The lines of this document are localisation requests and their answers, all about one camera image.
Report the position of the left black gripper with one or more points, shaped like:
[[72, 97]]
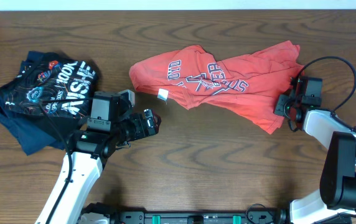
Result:
[[140, 132]]

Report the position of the red soccer t-shirt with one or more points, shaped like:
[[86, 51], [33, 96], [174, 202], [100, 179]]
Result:
[[248, 85]]

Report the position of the black printed t-shirt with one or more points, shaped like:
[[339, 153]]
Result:
[[63, 86]]

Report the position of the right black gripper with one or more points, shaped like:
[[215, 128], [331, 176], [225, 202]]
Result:
[[279, 109]]

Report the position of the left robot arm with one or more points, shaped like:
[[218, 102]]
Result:
[[87, 155]]

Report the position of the navy blue folded garment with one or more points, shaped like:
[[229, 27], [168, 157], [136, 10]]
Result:
[[32, 132]]

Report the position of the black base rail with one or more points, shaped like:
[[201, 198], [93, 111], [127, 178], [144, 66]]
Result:
[[101, 213]]

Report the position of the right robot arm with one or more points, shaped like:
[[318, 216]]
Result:
[[335, 199]]

